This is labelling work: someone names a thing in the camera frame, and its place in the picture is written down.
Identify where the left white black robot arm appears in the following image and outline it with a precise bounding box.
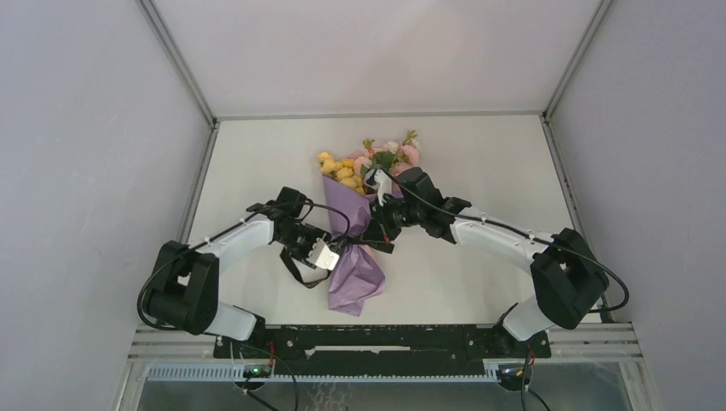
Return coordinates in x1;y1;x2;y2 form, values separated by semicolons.
136;187;340;357

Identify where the aluminium frame rail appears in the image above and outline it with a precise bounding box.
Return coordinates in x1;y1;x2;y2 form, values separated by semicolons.
127;323;644;364

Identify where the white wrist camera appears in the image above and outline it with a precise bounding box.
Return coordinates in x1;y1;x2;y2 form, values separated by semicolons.
364;168;393;206
307;239;340;271

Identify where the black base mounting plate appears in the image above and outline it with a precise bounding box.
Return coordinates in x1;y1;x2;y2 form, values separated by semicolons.
213;325;550;376

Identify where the purple pink wrapping paper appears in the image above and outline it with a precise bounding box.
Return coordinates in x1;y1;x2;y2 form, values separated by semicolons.
323;177;386;317

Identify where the white slotted cable duct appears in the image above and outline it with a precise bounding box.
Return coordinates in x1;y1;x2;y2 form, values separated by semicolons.
146;363;522;383

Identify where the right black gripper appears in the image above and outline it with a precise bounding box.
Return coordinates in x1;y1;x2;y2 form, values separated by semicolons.
362;191;425;242

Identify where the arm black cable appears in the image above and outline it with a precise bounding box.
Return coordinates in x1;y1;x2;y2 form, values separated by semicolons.
368;170;631;411
135;201;353;411

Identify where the fake flower bouquet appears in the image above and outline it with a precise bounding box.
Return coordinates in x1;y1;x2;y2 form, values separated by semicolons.
316;130;420;194

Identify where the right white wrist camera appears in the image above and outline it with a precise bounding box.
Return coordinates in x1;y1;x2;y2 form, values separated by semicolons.
364;168;393;206

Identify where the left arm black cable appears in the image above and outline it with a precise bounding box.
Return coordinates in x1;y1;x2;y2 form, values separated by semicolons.
135;201;353;411

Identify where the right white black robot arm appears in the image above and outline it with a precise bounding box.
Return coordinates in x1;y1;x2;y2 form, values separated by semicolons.
359;167;610;356

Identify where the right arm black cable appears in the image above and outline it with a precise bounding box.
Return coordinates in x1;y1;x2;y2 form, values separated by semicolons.
368;170;631;411

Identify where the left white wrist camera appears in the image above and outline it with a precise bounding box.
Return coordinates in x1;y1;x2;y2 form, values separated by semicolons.
307;239;340;271

